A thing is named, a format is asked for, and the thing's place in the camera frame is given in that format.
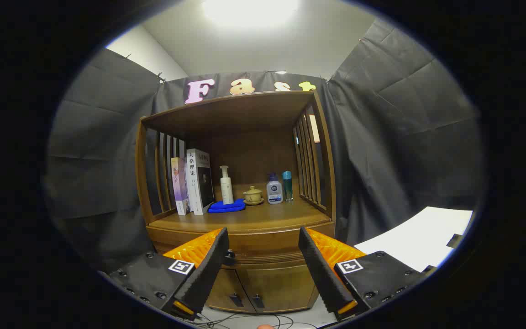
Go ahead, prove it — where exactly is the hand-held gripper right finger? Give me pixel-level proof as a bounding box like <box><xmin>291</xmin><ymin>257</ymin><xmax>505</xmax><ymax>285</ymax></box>
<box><xmin>298</xmin><ymin>226</ymin><xmax>437</xmax><ymax>320</ymax></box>

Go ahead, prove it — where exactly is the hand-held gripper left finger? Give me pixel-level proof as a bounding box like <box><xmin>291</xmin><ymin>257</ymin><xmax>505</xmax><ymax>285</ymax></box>
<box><xmin>108</xmin><ymin>228</ymin><xmax>230</xmax><ymax>320</ymax></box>

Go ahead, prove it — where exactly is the wooden drawer with black knob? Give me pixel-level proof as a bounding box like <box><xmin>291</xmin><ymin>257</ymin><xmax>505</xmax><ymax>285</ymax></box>
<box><xmin>147</xmin><ymin>221</ymin><xmax>336</xmax><ymax>270</ymax></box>

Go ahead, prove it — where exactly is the wooden cabinet door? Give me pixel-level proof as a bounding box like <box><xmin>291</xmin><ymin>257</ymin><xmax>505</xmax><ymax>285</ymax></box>
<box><xmin>206</xmin><ymin>269</ymin><xmax>257</xmax><ymax>313</ymax></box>
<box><xmin>240</xmin><ymin>265</ymin><xmax>319</xmax><ymax>313</ymax></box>

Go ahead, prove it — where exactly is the wooden countertop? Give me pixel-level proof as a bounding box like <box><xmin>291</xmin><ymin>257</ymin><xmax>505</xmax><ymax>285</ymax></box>
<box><xmin>148</xmin><ymin>194</ymin><xmax>332</xmax><ymax>233</ymax></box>

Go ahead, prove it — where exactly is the brown wooden cabinet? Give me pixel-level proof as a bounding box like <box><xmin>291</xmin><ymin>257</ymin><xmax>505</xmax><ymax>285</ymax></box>
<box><xmin>135</xmin><ymin>90</ymin><xmax>337</xmax><ymax>315</ymax></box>

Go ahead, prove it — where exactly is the blue folded cloth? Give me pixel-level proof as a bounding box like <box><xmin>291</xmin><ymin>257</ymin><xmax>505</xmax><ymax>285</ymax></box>
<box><xmin>208</xmin><ymin>199</ymin><xmax>246</xmax><ymax>214</ymax></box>

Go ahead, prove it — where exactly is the white pump bottle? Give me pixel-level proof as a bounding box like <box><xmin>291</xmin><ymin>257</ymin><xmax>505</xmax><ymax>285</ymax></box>
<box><xmin>220</xmin><ymin>165</ymin><xmax>235</xmax><ymax>205</ymax></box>

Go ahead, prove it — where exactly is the yellow ceramic lidded cup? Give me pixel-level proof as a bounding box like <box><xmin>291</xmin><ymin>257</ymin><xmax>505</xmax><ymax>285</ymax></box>
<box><xmin>243</xmin><ymin>186</ymin><xmax>264</xmax><ymax>206</ymax></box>

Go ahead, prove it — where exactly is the purple book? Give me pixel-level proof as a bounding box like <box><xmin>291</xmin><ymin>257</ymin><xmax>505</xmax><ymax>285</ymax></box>
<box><xmin>170</xmin><ymin>157</ymin><xmax>190</xmax><ymax>216</ymax></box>

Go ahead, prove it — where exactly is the white and black book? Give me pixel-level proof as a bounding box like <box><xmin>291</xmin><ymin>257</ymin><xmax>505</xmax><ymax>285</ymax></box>
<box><xmin>185</xmin><ymin>149</ymin><xmax>216</xmax><ymax>215</ymax></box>

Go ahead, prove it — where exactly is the teal slim bottle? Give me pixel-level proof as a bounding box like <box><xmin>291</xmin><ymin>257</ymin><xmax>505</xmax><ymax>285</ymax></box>
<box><xmin>282</xmin><ymin>171</ymin><xmax>294</xmax><ymax>202</ymax></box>

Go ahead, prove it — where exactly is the white bottle with blue cap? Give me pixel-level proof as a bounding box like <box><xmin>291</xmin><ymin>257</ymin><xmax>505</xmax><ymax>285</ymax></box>
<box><xmin>266</xmin><ymin>172</ymin><xmax>284</xmax><ymax>204</ymax></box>

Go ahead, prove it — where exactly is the white table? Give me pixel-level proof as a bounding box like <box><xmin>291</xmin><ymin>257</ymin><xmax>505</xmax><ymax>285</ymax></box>
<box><xmin>353</xmin><ymin>207</ymin><xmax>473</xmax><ymax>272</ymax></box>

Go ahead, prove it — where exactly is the black backdrop cloth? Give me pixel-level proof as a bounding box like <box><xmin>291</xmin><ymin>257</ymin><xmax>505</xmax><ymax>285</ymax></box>
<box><xmin>44</xmin><ymin>18</ymin><xmax>485</xmax><ymax>275</ymax></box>

